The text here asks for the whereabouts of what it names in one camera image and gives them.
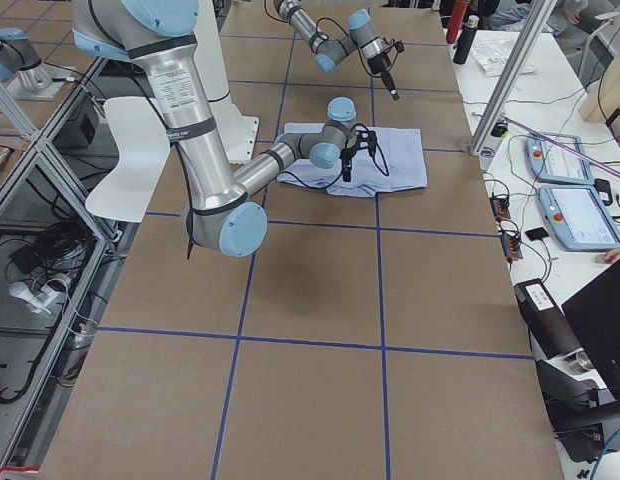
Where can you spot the aluminium frame post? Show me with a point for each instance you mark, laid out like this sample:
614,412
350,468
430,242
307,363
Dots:
522,48

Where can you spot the red bottle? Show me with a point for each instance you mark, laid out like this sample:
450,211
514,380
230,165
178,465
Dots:
456,20

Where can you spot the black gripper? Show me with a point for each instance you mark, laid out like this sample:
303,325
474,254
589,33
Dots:
348,151
379,64

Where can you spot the upper teach pendant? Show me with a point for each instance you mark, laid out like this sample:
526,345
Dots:
552,164

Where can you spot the black laptop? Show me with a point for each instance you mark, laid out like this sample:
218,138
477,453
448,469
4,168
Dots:
593,314

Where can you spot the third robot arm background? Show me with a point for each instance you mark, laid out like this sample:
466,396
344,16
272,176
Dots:
24,72

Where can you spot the lower teach pendant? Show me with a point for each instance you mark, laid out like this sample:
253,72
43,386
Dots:
578,218

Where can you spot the light blue striped shirt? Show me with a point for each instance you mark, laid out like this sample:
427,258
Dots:
398,165

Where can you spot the black box device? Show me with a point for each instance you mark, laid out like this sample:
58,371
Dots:
545,319

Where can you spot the teach pendant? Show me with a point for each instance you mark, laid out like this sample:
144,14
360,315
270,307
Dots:
578,218
552,164

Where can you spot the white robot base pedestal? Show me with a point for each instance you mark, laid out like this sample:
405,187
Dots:
238,132

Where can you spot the black water bottle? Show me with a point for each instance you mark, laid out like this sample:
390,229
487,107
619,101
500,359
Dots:
465,40

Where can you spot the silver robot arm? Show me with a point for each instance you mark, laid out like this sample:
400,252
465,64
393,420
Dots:
159,37
331,43

